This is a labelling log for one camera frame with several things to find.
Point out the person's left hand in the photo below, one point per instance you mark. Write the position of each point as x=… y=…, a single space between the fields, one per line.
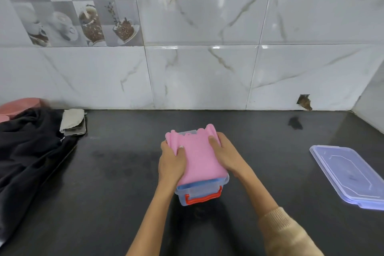
x=170 y=168

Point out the person's right hand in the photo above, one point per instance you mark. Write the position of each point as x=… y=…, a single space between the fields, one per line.
x=230 y=156

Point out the person's right thumb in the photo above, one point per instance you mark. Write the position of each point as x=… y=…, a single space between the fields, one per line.
x=214 y=144

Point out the person's left thumb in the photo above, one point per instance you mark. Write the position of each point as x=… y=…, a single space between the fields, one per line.
x=181 y=153

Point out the pink cloth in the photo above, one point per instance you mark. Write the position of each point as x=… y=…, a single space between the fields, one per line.
x=199 y=156

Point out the person's right forearm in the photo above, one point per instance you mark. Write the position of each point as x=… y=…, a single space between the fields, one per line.
x=270 y=216

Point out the person's left forearm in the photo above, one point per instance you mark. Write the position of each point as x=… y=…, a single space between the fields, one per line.
x=150 y=218

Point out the clear plastic storage box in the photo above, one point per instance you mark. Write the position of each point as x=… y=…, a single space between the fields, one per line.
x=201 y=190

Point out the grey smartphone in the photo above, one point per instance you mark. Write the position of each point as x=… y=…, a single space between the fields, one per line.
x=77 y=129

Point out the white crumpled cloth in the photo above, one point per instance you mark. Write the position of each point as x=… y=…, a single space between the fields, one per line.
x=71 y=119

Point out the clear plastic box lid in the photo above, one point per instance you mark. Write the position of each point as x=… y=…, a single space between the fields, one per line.
x=349 y=176

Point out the black cloth garment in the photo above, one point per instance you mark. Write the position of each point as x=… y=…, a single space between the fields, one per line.
x=28 y=159

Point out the pink plastic basin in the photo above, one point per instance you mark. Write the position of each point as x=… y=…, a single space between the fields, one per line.
x=16 y=106

